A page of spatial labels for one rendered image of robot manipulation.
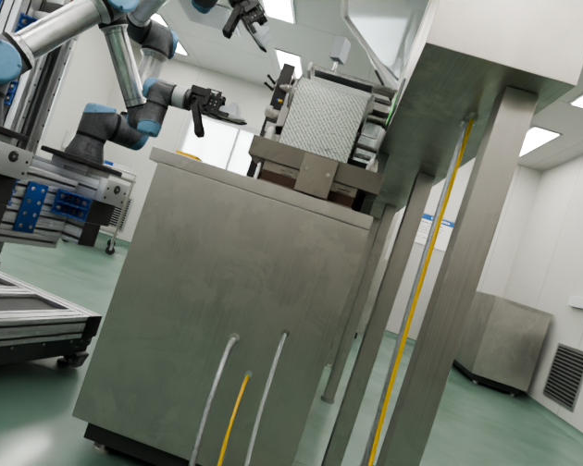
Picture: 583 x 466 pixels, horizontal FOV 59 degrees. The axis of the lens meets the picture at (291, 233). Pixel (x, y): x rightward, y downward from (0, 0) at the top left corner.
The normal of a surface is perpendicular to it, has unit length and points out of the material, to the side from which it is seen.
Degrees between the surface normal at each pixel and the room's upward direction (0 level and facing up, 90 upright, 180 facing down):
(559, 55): 90
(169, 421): 90
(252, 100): 90
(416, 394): 90
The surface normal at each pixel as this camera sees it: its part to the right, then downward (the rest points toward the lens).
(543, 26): -0.07, -0.05
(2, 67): 0.46, 0.25
